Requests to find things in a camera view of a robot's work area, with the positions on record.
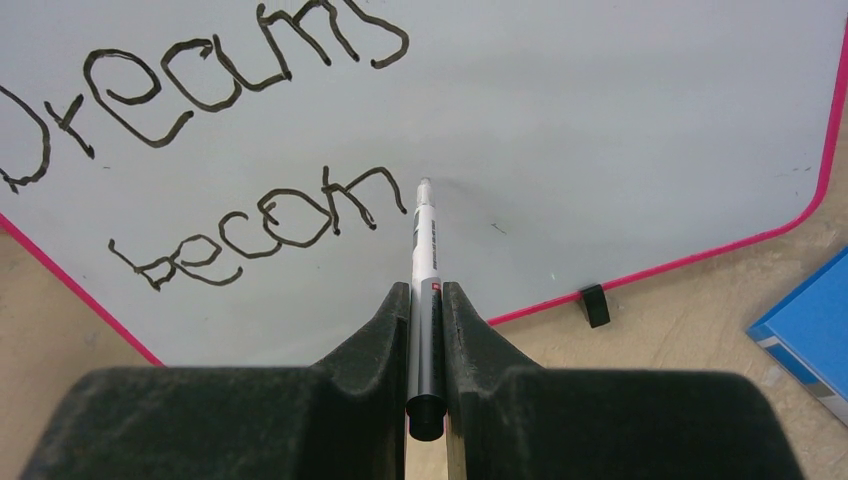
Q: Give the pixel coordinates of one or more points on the black and white marker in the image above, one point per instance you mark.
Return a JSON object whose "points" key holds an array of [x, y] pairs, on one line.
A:
{"points": [[426, 404]]}

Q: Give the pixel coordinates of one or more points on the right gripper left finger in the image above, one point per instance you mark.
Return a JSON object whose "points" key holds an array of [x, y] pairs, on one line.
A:
{"points": [[339, 418]]}

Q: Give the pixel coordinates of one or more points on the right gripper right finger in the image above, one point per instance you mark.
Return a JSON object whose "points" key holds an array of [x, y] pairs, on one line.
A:
{"points": [[510, 418]]}

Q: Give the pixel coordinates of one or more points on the blue notebook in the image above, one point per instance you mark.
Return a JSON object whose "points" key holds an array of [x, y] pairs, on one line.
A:
{"points": [[806, 334]]}

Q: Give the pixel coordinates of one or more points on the pink-framed whiteboard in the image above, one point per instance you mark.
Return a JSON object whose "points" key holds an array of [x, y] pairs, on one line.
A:
{"points": [[234, 182]]}

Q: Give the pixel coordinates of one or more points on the black whiteboard stand foot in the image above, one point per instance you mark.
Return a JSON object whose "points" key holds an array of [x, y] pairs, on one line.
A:
{"points": [[593, 301]]}

